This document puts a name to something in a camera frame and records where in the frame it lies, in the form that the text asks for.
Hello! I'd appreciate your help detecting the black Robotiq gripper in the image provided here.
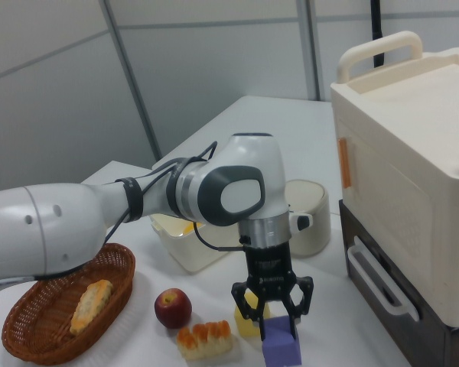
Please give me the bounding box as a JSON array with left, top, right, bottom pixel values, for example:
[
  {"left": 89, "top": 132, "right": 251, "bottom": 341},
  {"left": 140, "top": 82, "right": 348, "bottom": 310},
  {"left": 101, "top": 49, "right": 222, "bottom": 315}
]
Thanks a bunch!
[{"left": 231, "top": 241, "right": 315, "bottom": 341}]

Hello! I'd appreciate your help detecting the purple foam cube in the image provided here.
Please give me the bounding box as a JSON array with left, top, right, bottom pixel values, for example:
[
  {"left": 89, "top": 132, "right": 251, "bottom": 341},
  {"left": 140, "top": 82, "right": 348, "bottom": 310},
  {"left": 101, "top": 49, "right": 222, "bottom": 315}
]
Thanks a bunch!
[{"left": 260, "top": 314, "right": 303, "bottom": 367}]

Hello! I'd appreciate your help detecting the yellow foam cube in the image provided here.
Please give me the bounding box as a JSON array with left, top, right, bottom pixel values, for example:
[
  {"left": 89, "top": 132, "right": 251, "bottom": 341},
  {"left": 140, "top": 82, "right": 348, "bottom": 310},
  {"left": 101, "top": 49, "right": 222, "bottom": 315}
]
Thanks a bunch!
[{"left": 233, "top": 292, "right": 272, "bottom": 337}]

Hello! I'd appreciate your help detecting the toy bread with orange topping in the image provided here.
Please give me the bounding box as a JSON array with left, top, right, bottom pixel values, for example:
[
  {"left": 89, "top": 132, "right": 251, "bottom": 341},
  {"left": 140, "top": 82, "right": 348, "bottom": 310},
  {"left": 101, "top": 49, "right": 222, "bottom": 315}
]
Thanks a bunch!
[{"left": 175, "top": 320, "right": 233, "bottom": 361}]

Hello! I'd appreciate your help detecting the small cream lidded bin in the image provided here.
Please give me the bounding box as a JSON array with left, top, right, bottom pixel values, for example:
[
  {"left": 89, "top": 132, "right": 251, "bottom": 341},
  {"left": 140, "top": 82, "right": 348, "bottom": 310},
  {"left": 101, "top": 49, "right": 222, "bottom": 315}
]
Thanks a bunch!
[{"left": 285, "top": 179, "right": 332, "bottom": 258}]

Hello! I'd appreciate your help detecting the white square plastic container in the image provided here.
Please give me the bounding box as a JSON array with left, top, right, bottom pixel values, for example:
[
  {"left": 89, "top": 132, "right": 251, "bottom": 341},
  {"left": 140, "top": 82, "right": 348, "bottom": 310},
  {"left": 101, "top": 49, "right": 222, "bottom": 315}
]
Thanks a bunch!
[{"left": 149, "top": 213, "right": 246, "bottom": 274}]

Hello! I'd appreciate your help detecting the red toy apple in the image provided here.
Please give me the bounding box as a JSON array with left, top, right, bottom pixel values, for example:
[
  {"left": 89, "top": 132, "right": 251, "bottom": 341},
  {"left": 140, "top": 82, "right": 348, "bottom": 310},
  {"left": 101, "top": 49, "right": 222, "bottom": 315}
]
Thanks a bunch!
[{"left": 154, "top": 287, "right": 193, "bottom": 330}]

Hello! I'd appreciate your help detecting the dark brown drawer unit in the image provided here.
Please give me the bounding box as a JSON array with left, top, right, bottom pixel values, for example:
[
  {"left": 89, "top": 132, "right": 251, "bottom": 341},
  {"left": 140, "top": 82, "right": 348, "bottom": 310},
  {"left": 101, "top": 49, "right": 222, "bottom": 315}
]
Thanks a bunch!
[{"left": 338, "top": 200, "right": 459, "bottom": 367}]

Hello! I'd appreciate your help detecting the yellow toy bread slice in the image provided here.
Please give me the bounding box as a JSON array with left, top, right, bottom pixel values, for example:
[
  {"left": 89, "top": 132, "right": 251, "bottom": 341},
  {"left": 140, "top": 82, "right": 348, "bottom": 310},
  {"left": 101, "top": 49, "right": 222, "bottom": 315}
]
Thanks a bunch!
[{"left": 69, "top": 279, "right": 114, "bottom": 336}]

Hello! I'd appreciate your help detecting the brown wicker basket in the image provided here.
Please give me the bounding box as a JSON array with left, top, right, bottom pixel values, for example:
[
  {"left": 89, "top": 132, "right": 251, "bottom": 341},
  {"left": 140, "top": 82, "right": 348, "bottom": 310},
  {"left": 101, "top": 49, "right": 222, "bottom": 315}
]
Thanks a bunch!
[{"left": 2, "top": 242, "right": 137, "bottom": 366}]

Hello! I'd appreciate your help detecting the black background pole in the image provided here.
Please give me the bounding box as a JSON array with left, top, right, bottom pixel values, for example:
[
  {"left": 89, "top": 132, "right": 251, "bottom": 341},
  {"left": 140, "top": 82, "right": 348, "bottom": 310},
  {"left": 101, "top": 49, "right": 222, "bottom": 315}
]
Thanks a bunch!
[{"left": 369, "top": 0, "right": 386, "bottom": 70}]

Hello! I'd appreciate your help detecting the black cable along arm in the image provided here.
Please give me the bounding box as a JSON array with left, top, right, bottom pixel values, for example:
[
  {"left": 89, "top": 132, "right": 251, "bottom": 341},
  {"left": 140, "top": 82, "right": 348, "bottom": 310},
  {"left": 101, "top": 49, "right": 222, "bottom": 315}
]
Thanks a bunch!
[{"left": 103, "top": 141, "right": 250, "bottom": 254}]

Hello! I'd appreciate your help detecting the white drawer handle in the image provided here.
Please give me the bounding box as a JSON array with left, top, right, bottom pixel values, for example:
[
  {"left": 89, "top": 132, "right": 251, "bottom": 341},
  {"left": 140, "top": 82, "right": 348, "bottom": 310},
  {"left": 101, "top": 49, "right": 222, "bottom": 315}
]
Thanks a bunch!
[{"left": 347, "top": 246, "right": 420, "bottom": 322}]

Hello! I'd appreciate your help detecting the orange cabinet door handle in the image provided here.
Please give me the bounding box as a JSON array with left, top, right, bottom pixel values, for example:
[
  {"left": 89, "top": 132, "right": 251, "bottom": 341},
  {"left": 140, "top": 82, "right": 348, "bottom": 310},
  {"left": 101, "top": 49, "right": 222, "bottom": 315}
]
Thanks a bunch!
[{"left": 338, "top": 137, "right": 353, "bottom": 189}]

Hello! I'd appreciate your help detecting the black strap around arm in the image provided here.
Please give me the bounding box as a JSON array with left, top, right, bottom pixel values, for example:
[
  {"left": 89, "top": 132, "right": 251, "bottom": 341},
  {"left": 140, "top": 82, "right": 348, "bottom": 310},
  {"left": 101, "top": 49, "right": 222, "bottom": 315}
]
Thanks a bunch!
[{"left": 116, "top": 176, "right": 145, "bottom": 223}]

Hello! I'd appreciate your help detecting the cream toy cabinet with handles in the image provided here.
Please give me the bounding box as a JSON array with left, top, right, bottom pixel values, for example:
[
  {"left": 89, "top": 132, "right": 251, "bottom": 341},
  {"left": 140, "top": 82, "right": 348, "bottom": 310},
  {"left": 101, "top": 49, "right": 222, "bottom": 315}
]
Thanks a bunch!
[{"left": 330, "top": 31, "right": 459, "bottom": 328}]

